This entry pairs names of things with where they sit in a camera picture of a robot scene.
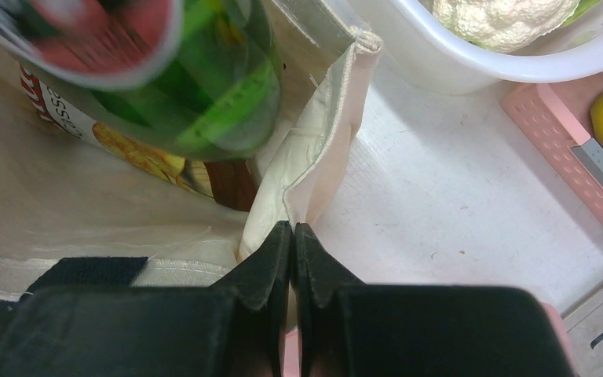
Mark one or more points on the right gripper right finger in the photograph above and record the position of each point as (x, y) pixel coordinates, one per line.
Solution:
(318, 279)

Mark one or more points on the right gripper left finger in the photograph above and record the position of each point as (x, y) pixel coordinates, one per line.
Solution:
(253, 330)

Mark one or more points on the pink plastic grocery bag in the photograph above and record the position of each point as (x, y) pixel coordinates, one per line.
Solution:
(291, 364)

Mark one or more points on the beige canvas tote bag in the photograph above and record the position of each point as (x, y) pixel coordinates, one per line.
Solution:
(64, 201)

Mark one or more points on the yellow snack packet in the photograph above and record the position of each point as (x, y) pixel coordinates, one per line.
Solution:
(229, 184)

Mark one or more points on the white plastic tub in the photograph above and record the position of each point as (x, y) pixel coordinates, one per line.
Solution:
(433, 58)

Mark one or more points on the pink plastic basket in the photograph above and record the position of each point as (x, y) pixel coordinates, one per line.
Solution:
(555, 117)

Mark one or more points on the white cauliflower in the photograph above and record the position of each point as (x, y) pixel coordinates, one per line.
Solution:
(502, 26)

